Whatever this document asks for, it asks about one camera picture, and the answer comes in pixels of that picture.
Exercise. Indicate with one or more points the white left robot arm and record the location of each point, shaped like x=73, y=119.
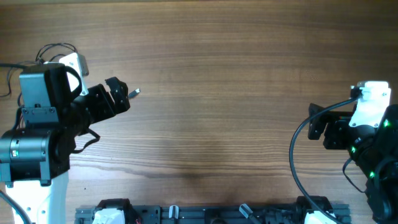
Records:
x=35, y=152

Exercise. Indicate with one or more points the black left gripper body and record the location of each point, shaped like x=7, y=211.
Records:
x=94, y=106

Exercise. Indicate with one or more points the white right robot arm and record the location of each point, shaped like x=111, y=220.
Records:
x=370, y=137

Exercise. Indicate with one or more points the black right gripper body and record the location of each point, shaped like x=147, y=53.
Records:
x=340, y=134

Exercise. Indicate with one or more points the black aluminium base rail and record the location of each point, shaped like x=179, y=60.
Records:
x=301, y=211

